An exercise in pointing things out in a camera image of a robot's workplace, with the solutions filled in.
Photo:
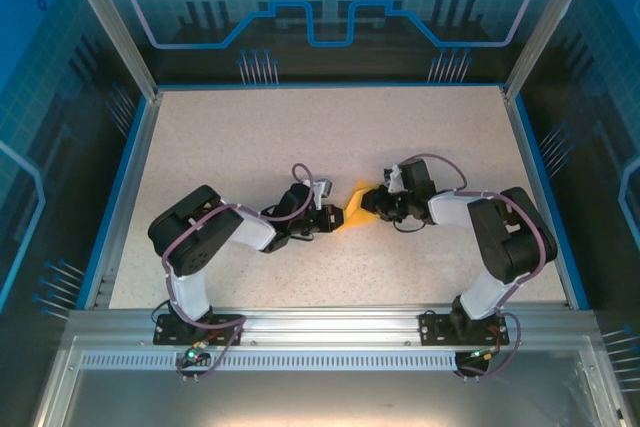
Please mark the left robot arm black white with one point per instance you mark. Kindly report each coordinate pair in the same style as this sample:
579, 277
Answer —
255, 234

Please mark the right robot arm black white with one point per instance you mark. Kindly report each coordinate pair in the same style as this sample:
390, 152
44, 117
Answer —
447, 209

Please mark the connector board with green light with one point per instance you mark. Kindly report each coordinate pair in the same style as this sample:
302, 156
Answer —
192, 356
480, 354

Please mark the metal front panel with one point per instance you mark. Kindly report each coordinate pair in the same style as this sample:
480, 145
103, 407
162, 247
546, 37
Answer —
320, 397

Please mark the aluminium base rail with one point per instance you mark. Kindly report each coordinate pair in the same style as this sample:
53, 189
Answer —
330, 327

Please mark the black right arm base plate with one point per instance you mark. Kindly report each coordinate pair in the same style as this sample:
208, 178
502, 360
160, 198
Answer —
431, 329

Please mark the aluminium side rail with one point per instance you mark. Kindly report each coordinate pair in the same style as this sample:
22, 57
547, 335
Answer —
523, 147
127, 197

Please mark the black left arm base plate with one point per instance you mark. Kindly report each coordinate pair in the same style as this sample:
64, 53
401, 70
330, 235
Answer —
167, 334

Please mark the aluminium frame post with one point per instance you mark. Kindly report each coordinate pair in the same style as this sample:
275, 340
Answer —
114, 22
548, 22

